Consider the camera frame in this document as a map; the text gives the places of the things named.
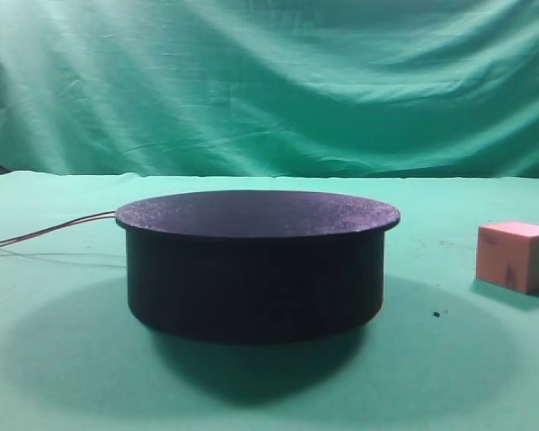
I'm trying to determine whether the black round turntable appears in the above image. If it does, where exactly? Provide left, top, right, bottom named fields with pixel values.
left=115, top=189, right=401, bottom=345

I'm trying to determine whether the green backdrop cloth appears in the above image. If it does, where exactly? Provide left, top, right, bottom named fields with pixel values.
left=0, top=1, right=539, bottom=178

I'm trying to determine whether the green table cloth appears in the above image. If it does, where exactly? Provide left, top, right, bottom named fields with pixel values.
left=0, top=172, right=539, bottom=430

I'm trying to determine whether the black turntable wire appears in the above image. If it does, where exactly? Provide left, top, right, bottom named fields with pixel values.
left=0, top=215, right=118, bottom=253

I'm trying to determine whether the pink cube-shaped foam block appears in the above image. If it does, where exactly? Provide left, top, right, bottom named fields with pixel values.
left=475, top=222, right=539, bottom=295

